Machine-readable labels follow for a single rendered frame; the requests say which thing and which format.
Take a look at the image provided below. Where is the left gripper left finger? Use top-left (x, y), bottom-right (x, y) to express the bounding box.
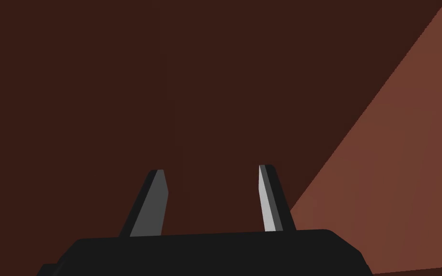
top-left (118, 169), bottom-right (169, 238)

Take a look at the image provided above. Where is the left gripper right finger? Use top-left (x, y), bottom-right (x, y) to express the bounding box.
top-left (258, 164), bottom-right (297, 232)

